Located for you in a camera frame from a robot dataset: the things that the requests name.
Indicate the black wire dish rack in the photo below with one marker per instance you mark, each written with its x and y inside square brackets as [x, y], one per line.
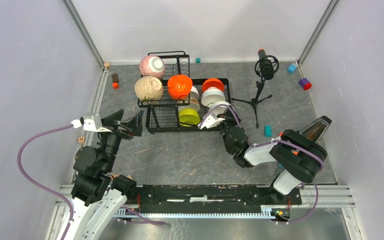
[163, 115]

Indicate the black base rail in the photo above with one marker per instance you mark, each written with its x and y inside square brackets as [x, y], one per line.
[210, 198]

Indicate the pink floral bowl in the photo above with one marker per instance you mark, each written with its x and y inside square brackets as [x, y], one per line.
[152, 65]

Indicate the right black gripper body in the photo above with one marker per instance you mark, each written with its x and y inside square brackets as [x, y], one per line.
[230, 122]

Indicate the white bowl behind rack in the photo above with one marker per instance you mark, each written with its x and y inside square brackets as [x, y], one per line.
[194, 93]

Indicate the orange cube left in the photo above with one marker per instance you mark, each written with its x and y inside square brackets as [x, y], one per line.
[115, 85]

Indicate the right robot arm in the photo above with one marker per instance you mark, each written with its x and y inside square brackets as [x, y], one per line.
[298, 152]

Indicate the white bowl grey rim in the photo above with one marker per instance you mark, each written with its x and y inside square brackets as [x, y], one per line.
[212, 95]

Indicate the purple red block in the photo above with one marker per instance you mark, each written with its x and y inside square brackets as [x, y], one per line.
[305, 84]

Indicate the blue block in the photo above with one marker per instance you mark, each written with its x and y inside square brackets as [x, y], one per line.
[292, 68]

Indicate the orange bowl tier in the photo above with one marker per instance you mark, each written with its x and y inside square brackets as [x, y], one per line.
[179, 86]

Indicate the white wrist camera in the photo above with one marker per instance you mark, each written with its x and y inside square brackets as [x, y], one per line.
[92, 122]
[210, 121]

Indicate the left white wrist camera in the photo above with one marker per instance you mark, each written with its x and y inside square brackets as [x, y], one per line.
[92, 122]

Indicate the beige ceramic bowl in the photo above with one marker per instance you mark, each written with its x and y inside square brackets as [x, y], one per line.
[149, 88]

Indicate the orange bowl rack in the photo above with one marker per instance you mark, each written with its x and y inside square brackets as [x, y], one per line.
[212, 83]

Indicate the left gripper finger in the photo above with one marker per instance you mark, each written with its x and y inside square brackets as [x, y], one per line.
[136, 121]
[134, 133]

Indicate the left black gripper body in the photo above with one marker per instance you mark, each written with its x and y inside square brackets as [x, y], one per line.
[122, 131]

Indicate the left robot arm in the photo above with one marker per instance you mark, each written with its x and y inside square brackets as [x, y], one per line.
[95, 195]

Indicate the brown block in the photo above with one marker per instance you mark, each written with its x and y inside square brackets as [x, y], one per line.
[115, 78]

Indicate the wooden letter cube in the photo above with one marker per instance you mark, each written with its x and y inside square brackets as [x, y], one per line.
[81, 140]

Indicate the wooden cube corner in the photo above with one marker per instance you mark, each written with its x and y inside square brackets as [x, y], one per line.
[107, 65]

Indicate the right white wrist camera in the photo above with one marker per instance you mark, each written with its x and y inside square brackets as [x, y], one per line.
[210, 121]

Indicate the teal block on table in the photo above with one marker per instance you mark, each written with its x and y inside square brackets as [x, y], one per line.
[268, 132]

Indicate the black microphone on tripod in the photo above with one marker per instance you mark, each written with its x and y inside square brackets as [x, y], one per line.
[265, 68]

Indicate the patterned cream bowl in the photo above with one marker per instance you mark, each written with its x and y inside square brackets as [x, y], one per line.
[190, 103]

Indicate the lime green bowl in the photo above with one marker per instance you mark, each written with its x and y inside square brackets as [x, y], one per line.
[189, 117]

